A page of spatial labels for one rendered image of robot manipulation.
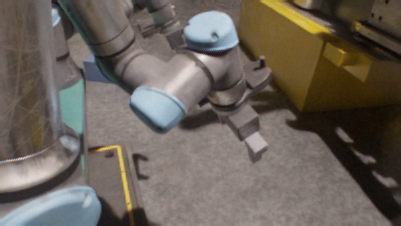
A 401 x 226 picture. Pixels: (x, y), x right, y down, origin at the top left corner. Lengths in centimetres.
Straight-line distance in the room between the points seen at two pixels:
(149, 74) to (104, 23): 9
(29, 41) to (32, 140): 8
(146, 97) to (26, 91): 16
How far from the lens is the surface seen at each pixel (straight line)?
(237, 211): 138
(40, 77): 24
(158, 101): 34
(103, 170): 114
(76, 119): 74
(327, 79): 209
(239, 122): 48
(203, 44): 37
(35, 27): 23
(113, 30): 41
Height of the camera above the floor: 114
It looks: 36 degrees down
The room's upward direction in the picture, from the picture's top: 3 degrees clockwise
